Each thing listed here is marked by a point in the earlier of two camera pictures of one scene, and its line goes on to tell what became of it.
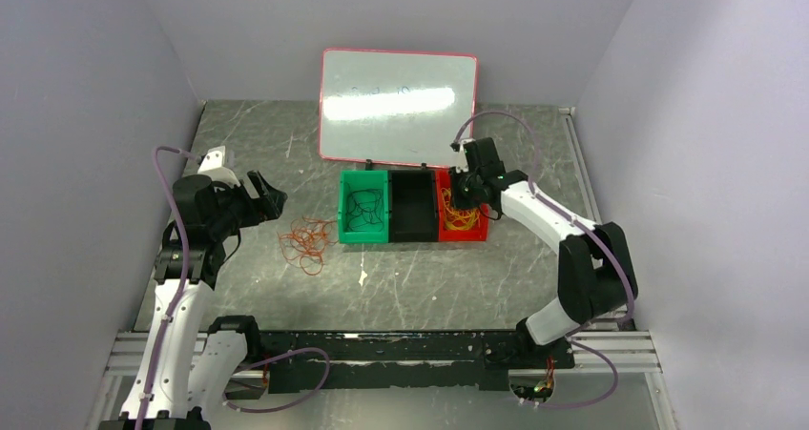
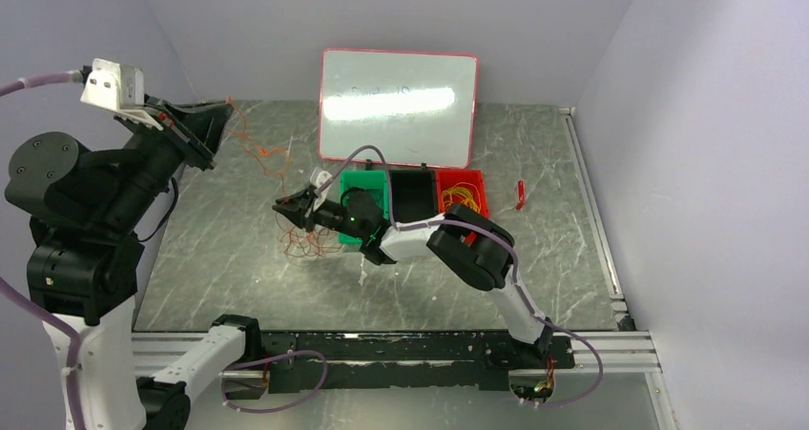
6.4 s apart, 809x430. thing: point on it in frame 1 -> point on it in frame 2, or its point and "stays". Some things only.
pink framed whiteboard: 399,108 stays
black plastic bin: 413,206 stays
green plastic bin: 363,206 stays
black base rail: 403,361 stays
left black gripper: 259,209 -> 196,128
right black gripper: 459,200 -> 298,208
